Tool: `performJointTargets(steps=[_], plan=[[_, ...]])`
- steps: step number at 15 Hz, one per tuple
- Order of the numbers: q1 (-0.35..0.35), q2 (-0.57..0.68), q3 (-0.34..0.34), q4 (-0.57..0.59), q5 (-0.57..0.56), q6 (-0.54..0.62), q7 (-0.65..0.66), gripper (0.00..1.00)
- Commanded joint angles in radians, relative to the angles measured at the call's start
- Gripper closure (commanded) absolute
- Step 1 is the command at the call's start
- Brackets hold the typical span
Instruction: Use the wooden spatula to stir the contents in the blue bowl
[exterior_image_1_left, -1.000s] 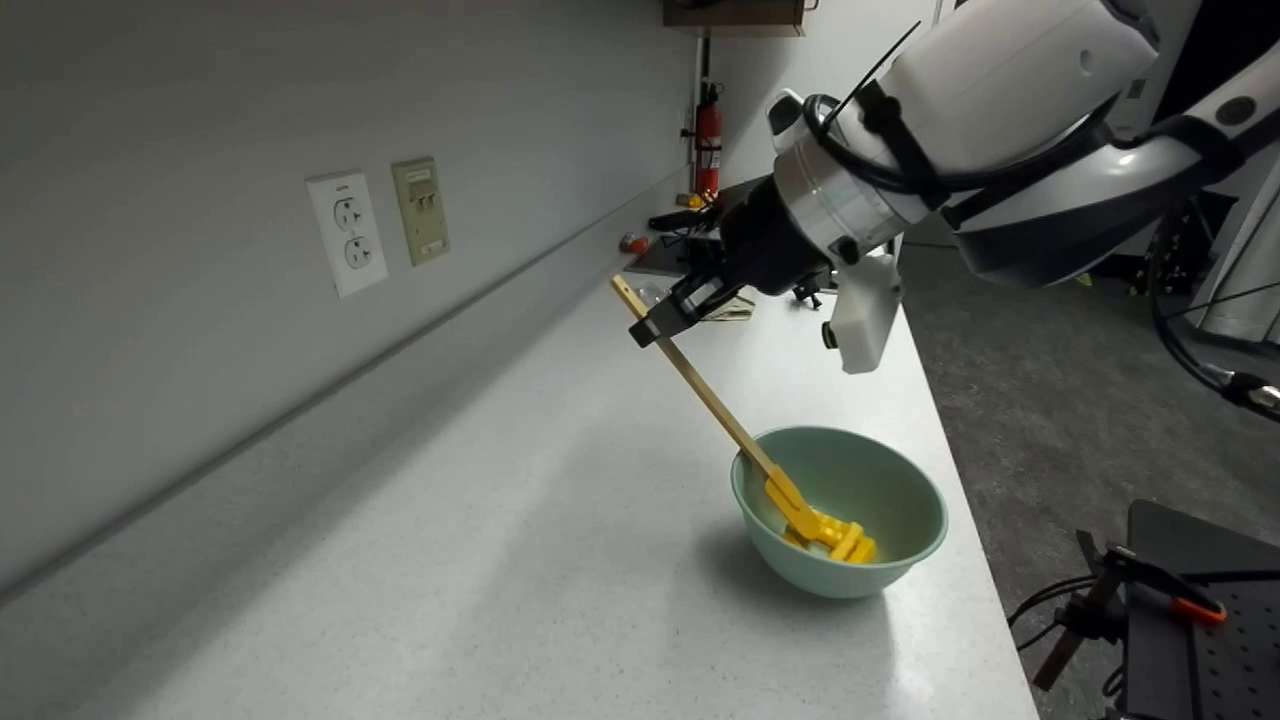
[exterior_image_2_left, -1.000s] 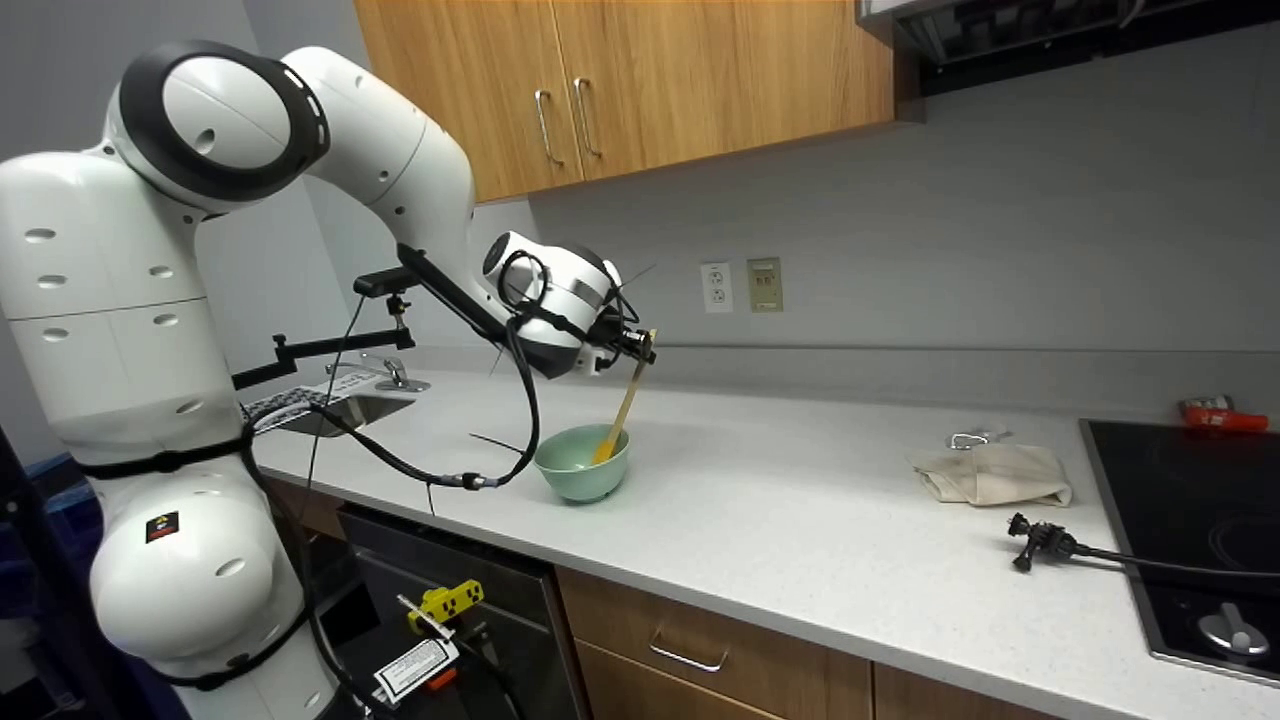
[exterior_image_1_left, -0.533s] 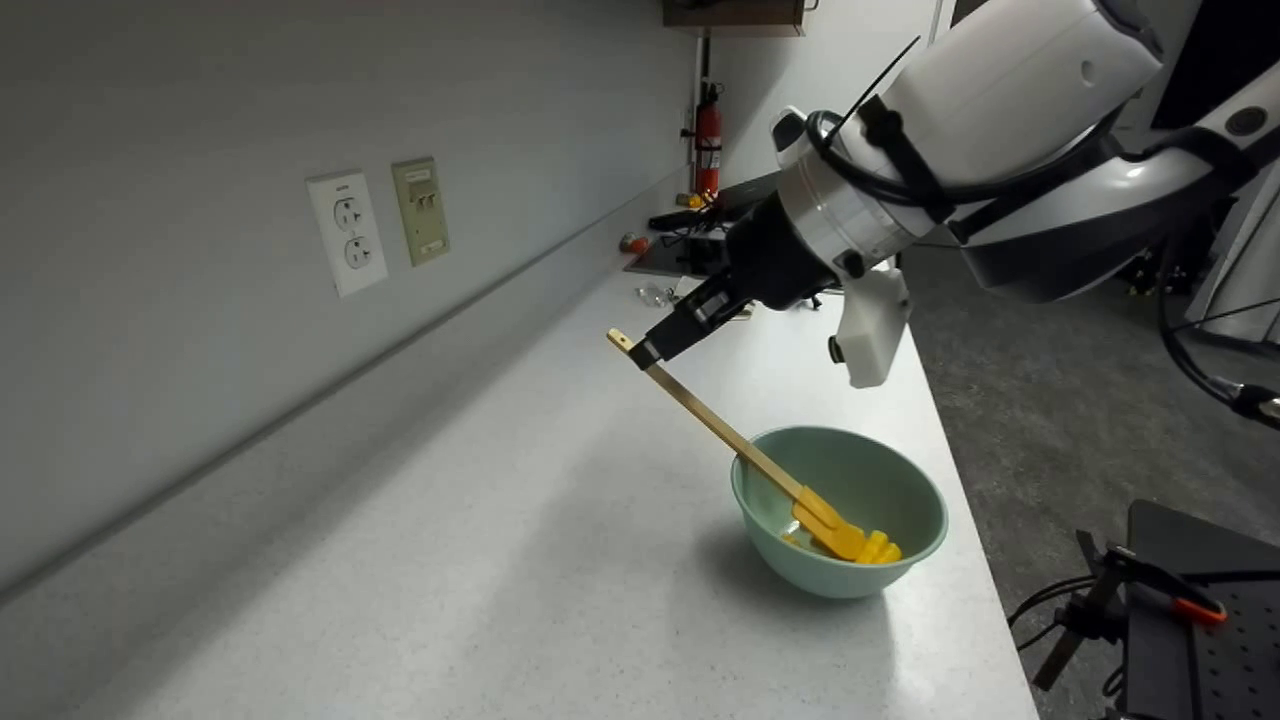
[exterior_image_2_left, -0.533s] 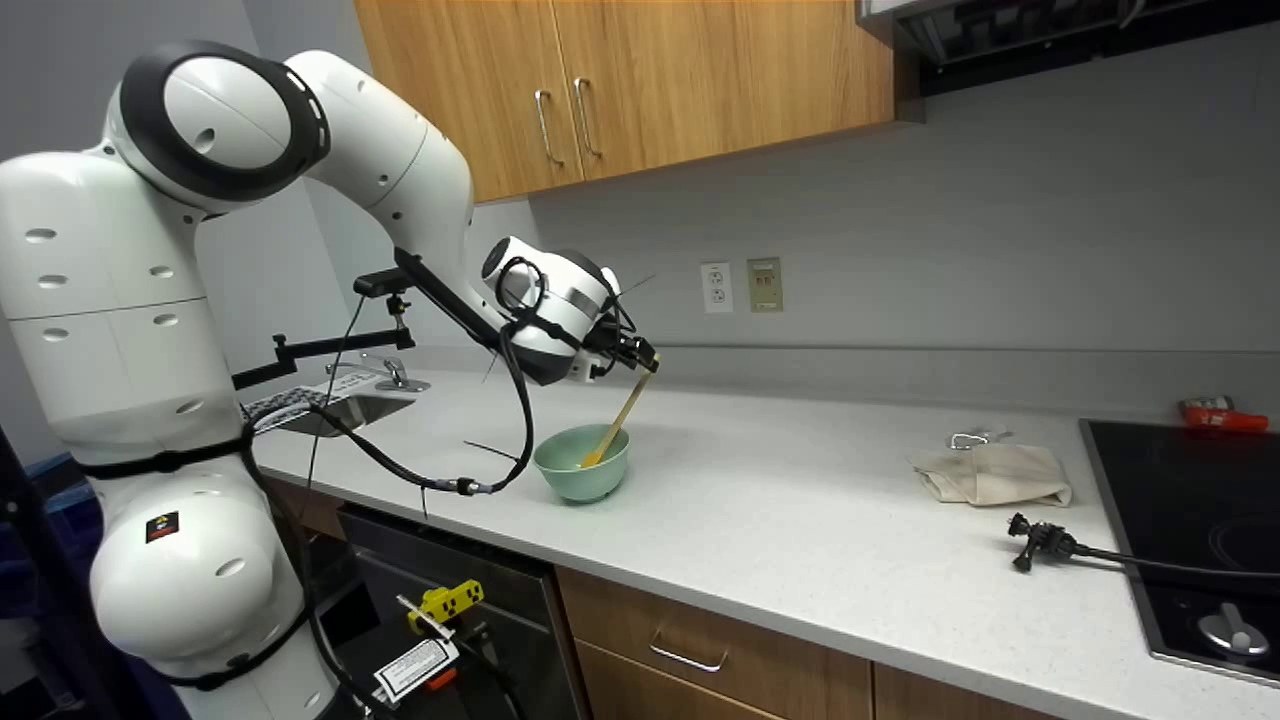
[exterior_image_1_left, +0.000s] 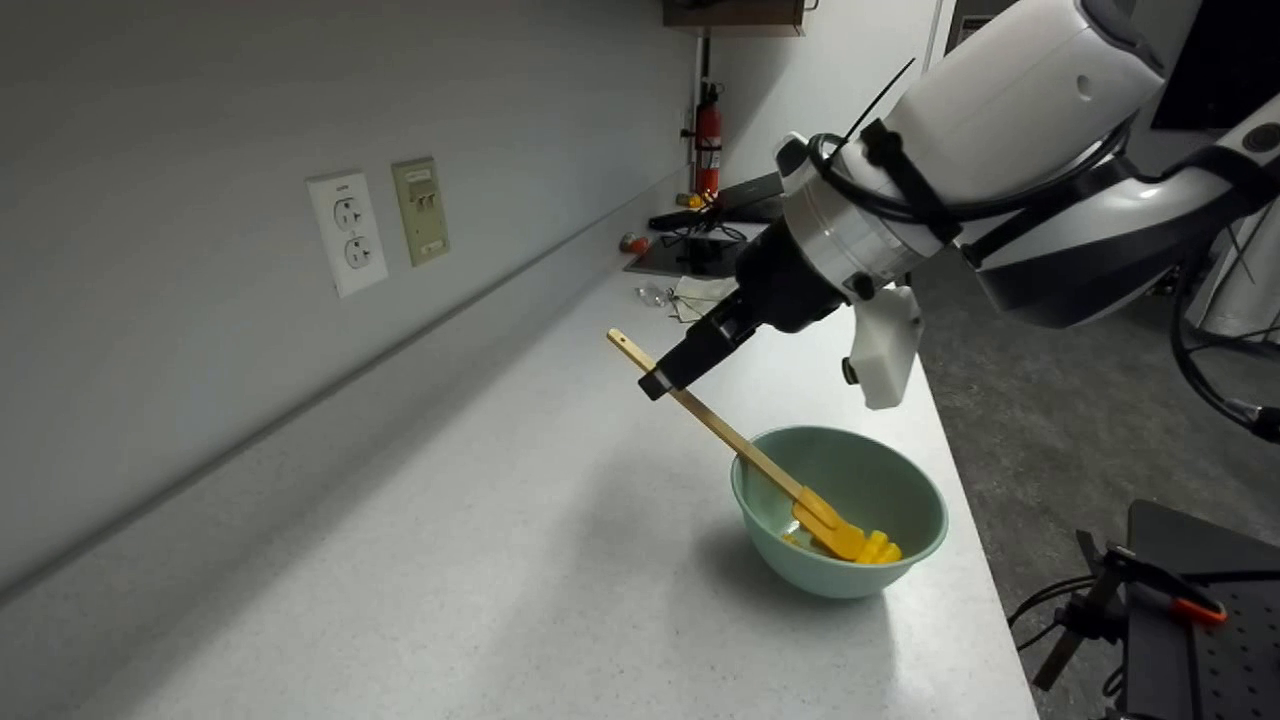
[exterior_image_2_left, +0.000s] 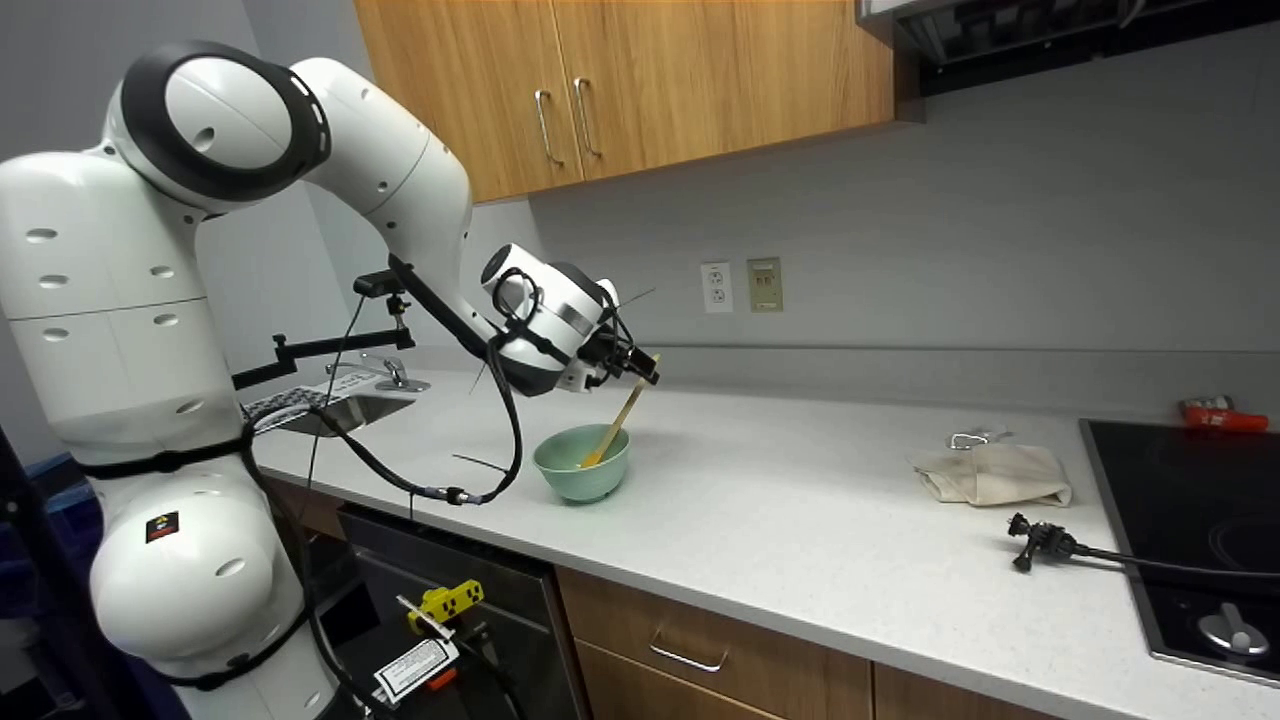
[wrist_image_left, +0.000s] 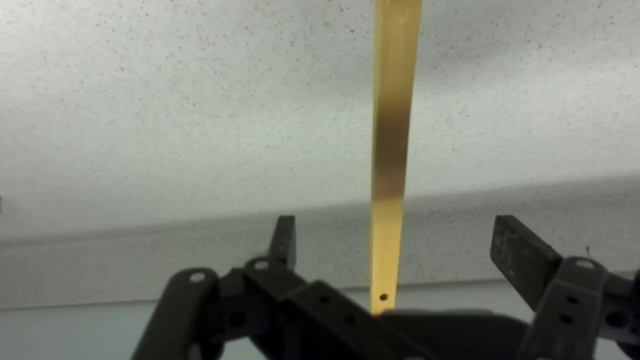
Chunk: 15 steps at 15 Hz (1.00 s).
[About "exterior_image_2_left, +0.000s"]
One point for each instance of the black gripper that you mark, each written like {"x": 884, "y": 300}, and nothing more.
{"x": 612, "y": 352}

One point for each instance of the wooden spatula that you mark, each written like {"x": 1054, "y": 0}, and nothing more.
{"x": 612, "y": 427}

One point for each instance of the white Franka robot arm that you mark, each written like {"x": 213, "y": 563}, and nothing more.
{"x": 135, "y": 266}

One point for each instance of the light blue-green bowl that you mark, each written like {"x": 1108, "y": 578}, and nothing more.
{"x": 580, "y": 483}

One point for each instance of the silver faucet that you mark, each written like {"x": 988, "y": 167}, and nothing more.
{"x": 400, "y": 382}

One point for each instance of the black dishwasher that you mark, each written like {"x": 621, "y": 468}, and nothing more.
{"x": 521, "y": 626}

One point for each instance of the steel sink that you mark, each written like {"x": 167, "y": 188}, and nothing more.
{"x": 347, "y": 410}

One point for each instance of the yellow clamp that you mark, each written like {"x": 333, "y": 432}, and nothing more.
{"x": 447, "y": 601}

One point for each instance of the wooden drawer front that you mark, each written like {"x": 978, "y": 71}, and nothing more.
{"x": 774, "y": 655}

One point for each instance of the crumpled clear plastic wrap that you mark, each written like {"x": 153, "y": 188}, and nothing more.
{"x": 981, "y": 439}

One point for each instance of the silver clamp with red tip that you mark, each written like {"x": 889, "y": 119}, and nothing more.
{"x": 413, "y": 665}

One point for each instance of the beige crumpled cloth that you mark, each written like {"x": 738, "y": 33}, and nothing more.
{"x": 1003, "y": 477}

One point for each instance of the wooden base cabinet door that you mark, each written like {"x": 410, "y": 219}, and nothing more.
{"x": 944, "y": 702}

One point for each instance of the dark range hood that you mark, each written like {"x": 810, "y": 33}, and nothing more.
{"x": 1066, "y": 41}

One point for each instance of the black glass cooktop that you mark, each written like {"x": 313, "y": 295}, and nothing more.
{"x": 1203, "y": 504}

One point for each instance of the dark blue bin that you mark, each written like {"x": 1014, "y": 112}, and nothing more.
{"x": 24, "y": 563}

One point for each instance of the silver object on cooktop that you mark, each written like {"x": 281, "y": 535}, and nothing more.
{"x": 1234, "y": 629}

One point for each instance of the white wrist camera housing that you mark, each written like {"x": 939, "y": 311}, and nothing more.
{"x": 586, "y": 378}

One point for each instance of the white wall outlet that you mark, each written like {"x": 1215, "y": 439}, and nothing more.
{"x": 719, "y": 287}

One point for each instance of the beige wall plate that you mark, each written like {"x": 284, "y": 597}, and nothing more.
{"x": 764, "y": 287}

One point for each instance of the black exterior camera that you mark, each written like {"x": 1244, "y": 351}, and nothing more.
{"x": 381, "y": 283}

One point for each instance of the wooden wall cabinet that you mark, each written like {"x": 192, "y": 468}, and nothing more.
{"x": 693, "y": 83}

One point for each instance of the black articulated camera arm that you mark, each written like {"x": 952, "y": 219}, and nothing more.
{"x": 321, "y": 345}

